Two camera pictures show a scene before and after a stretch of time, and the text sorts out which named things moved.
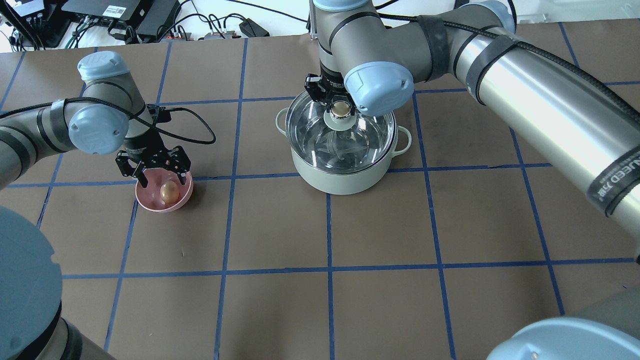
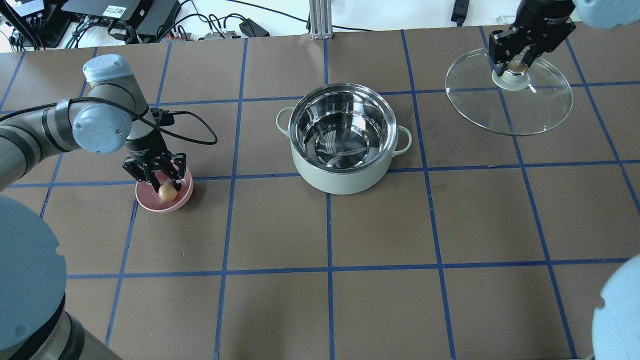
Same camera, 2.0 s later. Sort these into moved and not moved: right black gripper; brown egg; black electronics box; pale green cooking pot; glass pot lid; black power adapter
Moved: glass pot lid; right black gripper
Not moved: black power adapter; black electronics box; pale green cooking pot; brown egg
